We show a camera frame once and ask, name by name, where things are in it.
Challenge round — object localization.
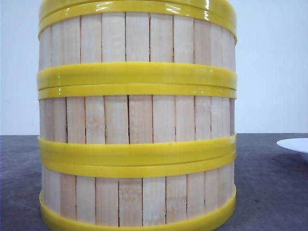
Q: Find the bamboo steamer basket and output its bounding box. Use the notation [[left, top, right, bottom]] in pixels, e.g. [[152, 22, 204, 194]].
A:
[[38, 12, 237, 70], [38, 62, 236, 144], [38, 135, 236, 231]]

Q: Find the woven bamboo steamer lid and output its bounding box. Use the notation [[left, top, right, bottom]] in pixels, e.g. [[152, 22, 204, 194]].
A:
[[39, 0, 236, 30]]

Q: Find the white plate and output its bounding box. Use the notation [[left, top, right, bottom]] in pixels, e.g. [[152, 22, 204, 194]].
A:
[[276, 138, 308, 161]]

